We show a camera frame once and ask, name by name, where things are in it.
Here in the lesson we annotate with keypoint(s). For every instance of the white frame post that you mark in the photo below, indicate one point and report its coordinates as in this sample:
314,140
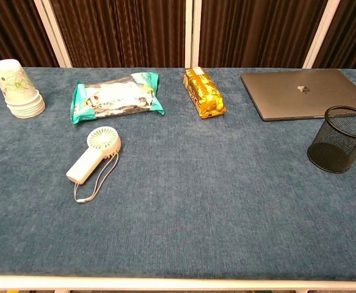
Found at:
54,33
321,33
193,33

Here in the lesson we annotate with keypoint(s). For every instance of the gold foil snack package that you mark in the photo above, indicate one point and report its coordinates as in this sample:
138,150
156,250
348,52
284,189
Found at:
203,91

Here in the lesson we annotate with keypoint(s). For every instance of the white table frame rail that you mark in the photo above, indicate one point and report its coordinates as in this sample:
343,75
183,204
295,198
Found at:
177,283

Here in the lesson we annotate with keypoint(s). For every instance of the dark brown curtain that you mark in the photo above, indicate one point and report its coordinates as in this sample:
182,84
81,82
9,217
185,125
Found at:
125,30

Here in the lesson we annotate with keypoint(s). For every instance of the white handheld fan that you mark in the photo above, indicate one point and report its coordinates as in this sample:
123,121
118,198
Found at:
87,161

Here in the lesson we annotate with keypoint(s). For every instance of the black mesh pen holder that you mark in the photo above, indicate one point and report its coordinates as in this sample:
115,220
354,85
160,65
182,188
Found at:
336,146

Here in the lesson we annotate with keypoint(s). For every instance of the stack of white paper cups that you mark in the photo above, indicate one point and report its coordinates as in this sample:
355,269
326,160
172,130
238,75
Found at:
18,88

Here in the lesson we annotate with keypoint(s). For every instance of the blue table cloth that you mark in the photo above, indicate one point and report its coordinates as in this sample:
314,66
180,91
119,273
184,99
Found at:
196,198

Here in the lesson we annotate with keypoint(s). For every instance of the teal snack bag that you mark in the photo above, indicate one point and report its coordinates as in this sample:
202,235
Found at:
116,96

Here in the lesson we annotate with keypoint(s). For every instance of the grey laptop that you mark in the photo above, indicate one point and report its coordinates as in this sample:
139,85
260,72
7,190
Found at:
303,94

